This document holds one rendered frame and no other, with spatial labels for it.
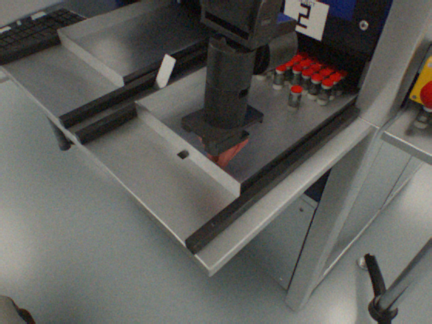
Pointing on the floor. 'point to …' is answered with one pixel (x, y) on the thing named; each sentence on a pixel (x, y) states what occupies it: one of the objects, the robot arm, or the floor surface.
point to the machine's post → (331, 211)
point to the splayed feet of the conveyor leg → (369, 262)
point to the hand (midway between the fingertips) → (217, 165)
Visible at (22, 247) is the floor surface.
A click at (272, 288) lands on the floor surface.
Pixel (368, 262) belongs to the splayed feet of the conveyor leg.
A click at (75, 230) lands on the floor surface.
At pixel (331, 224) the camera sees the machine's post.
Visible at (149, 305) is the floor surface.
